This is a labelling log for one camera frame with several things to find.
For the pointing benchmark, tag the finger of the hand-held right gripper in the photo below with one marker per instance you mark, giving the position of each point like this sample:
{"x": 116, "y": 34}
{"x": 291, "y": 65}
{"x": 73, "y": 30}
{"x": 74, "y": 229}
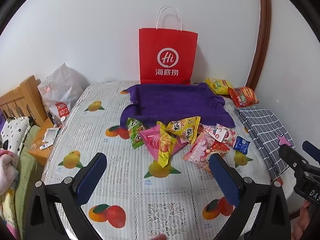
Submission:
{"x": 311, "y": 148}
{"x": 287, "y": 155}

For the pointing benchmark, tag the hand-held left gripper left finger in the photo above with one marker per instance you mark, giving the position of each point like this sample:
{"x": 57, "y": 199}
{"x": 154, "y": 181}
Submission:
{"x": 91, "y": 177}

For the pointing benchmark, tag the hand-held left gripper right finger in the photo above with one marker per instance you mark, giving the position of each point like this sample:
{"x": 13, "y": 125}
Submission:
{"x": 223, "y": 177}

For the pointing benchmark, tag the small blue packet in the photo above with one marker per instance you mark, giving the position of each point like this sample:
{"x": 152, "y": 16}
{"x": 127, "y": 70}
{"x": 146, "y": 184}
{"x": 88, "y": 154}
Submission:
{"x": 242, "y": 145}

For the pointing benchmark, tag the strawberry print white packet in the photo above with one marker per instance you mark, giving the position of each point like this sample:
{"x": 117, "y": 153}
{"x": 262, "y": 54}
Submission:
{"x": 226, "y": 133}

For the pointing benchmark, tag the yellow snack packet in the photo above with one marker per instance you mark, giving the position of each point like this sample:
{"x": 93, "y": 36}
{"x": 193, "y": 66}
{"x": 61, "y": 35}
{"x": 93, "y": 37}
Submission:
{"x": 185, "y": 130}

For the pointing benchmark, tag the green snack packet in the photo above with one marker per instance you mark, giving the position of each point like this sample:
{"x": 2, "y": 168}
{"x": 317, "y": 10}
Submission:
{"x": 135, "y": 132}

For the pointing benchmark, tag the pink yellow snack bag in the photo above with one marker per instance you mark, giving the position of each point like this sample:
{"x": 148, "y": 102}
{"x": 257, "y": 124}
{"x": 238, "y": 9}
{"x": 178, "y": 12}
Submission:
{"x": 155, "y": 140}

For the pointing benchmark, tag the person's right hand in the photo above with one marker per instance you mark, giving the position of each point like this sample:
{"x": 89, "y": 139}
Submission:
{"x": 304, "y": 217}

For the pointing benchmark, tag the small red packet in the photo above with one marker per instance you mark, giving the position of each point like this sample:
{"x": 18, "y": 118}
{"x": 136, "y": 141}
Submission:
{"x": 220, "y": 147}

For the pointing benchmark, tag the grey checked cloth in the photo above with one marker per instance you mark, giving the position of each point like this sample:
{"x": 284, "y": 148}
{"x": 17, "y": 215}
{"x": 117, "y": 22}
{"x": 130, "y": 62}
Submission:
{"x": 265, "y": 127}

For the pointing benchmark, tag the fruit print tablecloth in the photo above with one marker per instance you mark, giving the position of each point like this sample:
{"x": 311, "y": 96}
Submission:
{"x": 125, "y": 192}

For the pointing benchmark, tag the pink snack packet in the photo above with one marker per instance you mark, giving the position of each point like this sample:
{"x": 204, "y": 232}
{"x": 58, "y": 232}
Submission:
{"x": 197, "y": 150}

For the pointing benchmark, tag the wooden nightstand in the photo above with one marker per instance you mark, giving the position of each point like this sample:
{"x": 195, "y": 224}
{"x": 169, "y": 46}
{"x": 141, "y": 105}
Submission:
{"x": 41, "y": 155}

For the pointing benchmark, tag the small white tube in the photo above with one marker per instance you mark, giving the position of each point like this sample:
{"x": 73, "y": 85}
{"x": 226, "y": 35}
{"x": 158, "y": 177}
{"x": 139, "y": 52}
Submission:
{"x": 46, "y": 146}

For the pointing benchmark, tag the white flat packet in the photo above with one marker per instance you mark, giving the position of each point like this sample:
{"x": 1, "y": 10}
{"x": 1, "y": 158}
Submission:
{"x": 52, "y": 134}

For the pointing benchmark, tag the green blanket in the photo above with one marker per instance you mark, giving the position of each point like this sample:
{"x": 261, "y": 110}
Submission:
{"x": 25, "y": 165}

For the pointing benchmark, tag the red chip bag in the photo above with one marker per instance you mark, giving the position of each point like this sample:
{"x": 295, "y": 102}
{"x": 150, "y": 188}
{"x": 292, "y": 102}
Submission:
{"x": 243, "y": 97}

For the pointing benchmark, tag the pink cloth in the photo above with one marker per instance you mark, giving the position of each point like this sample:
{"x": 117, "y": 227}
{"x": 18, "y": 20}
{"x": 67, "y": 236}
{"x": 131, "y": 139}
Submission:
{"x": 7, "y": 170}

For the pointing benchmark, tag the purple towel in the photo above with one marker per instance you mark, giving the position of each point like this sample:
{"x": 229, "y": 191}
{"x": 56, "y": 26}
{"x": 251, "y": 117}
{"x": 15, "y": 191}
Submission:
{"x": 175, "y": 102}

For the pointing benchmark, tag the white spotted pillow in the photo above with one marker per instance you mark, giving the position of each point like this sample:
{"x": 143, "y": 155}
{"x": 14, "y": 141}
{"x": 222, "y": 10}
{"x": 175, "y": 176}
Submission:
{"x": 13, "y": 132}

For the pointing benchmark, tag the yellow chip bag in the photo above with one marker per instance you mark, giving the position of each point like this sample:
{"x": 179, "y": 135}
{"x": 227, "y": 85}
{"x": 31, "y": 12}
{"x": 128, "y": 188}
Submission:
{"x": 218, "y": 86}

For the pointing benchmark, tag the white plastic bag red label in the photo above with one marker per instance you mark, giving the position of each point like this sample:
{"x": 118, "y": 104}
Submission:
{"x": 62, "y": 85}

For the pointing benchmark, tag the wooden headboard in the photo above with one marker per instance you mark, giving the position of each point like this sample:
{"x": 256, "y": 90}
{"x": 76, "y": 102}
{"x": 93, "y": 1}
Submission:
{"x": 27, "y": 92}

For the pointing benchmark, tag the red paper bag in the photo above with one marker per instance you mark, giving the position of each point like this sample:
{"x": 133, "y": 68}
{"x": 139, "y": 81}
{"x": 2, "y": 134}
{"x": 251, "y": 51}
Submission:
{"x": 167, "y": 45}

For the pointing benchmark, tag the brown wooden door frame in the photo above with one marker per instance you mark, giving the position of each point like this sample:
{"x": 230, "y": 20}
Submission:
{"x": 265, "y": 30}

